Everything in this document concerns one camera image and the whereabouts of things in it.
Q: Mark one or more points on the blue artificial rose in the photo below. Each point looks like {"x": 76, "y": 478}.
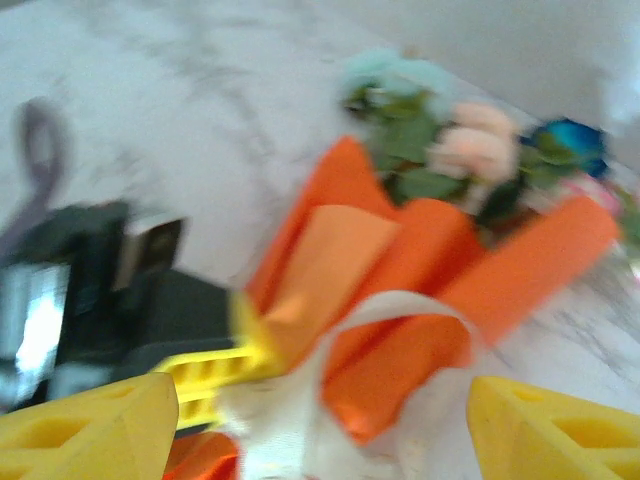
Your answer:
{"x": 575, "y": 142}

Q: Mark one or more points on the pink artificial flower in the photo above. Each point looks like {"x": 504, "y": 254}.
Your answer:
{"x": 610, "y": 205}

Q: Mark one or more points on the orange wrapping paper sheet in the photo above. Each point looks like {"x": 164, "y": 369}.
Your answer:
{"x": 425, "y": 260}

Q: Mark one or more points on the peach artificial flower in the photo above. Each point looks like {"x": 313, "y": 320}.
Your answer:
{"x": 475, "y": 145}

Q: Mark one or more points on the cream ribbon with gold print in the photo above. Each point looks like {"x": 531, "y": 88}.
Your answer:
{"x": 280, "y": 425}

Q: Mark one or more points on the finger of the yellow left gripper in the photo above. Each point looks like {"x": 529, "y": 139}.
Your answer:
{"x": 220, "y": 362}
{"x": 200, "y": 407}

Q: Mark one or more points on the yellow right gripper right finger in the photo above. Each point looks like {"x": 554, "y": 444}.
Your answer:
{"x": 550, "y": 435}

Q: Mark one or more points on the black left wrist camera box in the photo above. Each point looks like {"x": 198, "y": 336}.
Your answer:
{"x": 95, "y": 260}

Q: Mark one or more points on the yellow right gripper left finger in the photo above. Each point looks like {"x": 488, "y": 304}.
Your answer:
{"x": 100, "y": 430}

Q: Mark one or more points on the mint white artificial flower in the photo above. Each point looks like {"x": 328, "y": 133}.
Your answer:
{"x": 400, "y": 90}

